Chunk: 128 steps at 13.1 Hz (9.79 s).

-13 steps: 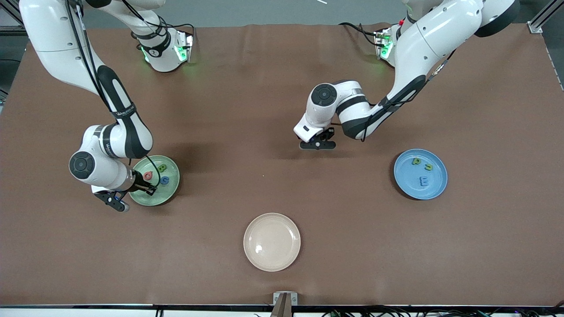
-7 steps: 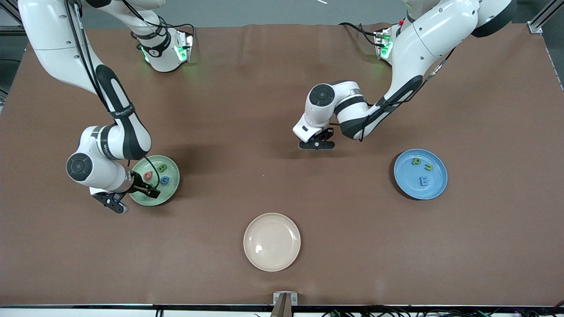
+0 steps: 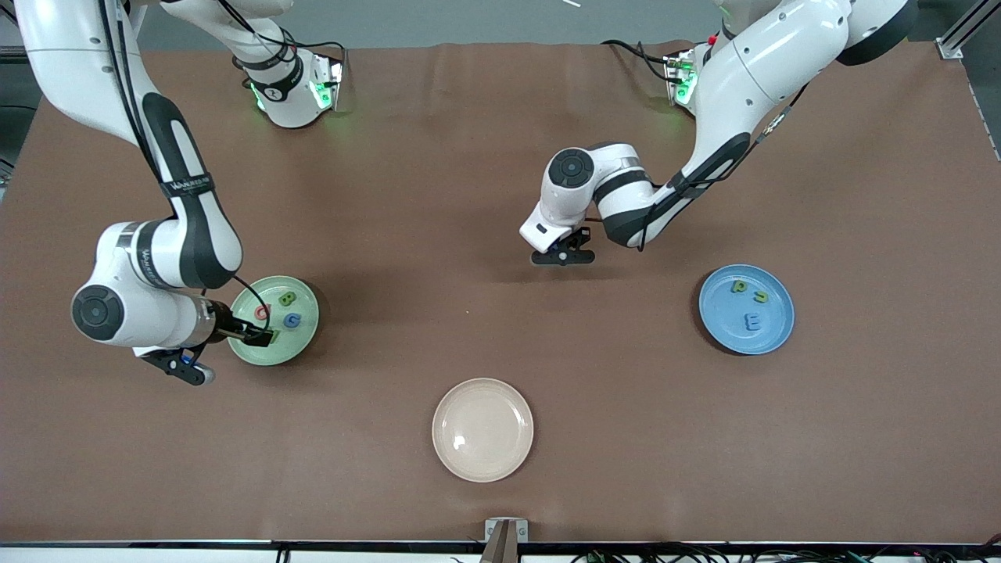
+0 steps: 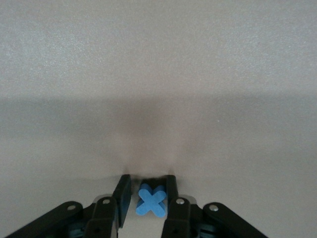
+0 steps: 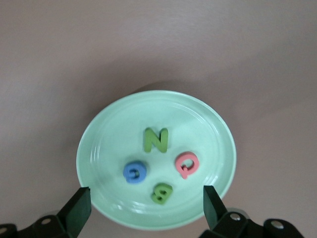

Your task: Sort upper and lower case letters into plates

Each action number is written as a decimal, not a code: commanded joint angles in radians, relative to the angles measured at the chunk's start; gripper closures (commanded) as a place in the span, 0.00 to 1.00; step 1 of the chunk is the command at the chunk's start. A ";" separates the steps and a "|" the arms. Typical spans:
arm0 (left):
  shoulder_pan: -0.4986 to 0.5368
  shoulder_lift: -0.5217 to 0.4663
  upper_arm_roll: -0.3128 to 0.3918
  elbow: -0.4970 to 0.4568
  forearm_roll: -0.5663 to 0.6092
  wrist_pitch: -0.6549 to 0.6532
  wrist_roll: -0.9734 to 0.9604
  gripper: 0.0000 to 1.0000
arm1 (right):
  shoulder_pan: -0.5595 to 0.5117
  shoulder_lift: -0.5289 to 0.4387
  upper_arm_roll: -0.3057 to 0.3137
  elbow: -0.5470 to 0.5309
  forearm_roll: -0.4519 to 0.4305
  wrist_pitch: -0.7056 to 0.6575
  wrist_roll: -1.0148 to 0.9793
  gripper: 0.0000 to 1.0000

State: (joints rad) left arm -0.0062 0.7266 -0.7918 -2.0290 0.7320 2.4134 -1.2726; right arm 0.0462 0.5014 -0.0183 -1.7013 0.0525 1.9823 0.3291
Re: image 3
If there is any blue plate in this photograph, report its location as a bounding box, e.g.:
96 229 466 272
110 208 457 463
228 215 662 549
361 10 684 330
698 264 795 356

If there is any black left base cable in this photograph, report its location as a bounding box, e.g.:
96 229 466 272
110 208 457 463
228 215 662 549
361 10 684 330
601 39 675 83

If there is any green plate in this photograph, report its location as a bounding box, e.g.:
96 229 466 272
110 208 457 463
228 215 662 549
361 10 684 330
226 275 321 367

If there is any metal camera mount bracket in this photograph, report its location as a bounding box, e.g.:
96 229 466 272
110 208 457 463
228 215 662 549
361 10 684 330
484 518 529 563

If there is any black right base cable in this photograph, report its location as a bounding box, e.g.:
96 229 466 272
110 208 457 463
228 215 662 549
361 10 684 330
219 0 347 57

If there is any beige plate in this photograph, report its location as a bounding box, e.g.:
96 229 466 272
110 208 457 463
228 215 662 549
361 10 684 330
432 378 535 483

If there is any black base cable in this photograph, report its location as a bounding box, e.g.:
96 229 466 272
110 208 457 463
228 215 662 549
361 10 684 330
601 39 675 83
219 0 347 57

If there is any aluminium frame profile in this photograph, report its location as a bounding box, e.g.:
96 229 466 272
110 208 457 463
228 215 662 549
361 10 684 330
935 0 1001 60

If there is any brown table mat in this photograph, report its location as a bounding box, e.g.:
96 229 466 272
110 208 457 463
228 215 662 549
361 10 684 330
0 39 1001 545

